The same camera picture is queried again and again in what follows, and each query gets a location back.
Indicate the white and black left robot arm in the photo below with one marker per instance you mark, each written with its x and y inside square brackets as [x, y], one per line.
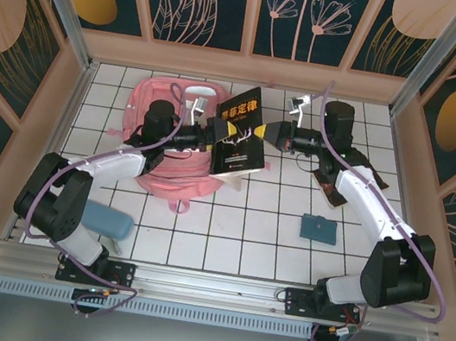
[110, 166]

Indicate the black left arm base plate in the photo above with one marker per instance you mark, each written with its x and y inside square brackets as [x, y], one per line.
[123, 275]

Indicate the dark brown book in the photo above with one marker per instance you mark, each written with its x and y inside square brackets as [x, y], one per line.
[329, 192]

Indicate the aluminium mounting rail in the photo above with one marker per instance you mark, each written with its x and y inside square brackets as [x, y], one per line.
[208, 287]

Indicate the pink student backpack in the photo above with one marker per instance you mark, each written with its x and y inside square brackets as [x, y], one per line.
[175, 170]

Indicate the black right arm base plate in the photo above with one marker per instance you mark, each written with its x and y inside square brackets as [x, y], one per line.
[298, 302]

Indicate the black book with Chinese title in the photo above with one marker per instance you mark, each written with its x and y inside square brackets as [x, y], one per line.
[238, 159]

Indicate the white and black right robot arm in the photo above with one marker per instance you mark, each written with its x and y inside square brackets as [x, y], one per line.
[363, 197]

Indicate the blue pencil case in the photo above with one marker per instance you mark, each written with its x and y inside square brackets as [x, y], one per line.
[112, 223]

